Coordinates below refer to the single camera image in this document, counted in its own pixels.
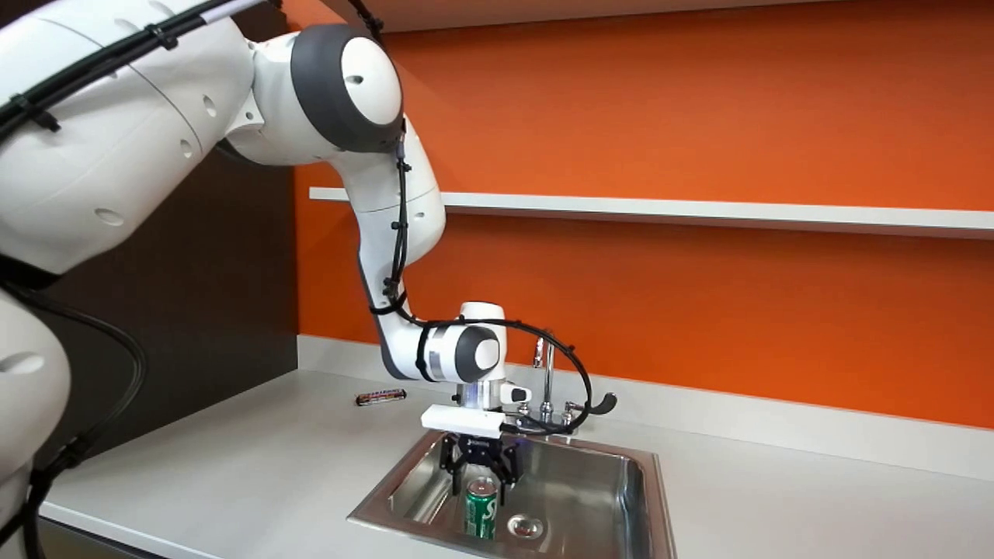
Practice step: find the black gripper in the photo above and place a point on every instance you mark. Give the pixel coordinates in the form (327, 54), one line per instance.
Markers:
(479, 449)

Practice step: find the green soda can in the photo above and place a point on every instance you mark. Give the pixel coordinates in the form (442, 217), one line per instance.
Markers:
(479, 508)

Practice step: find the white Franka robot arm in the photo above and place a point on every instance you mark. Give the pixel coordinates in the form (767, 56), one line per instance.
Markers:
(113, 135)

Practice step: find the round metal sink drain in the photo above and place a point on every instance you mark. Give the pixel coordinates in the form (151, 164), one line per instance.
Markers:
(526, 525)

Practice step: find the stainless steel sink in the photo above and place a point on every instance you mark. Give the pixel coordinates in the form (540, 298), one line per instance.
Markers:
(591, 499)

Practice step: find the dark marker pen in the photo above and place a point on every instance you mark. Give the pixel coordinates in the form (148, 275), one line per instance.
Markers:
(380, 395)

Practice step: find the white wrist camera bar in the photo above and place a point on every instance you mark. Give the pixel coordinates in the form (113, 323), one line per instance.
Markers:
(462, 417)

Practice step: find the white wall shelf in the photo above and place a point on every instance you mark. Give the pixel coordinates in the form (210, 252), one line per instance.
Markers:
(724, 213)

